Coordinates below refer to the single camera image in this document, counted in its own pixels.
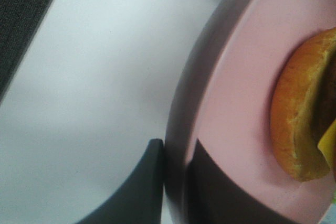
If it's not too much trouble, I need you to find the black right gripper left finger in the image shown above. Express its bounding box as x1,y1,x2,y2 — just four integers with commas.
79,139,164,224

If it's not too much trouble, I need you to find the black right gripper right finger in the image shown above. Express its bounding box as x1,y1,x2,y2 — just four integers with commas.
185,141,294,223

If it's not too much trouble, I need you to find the pink round plate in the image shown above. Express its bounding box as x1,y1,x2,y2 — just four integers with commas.
165,0,335,223

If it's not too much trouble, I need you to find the toy burger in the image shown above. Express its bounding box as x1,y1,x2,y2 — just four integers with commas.
270,28,335,182

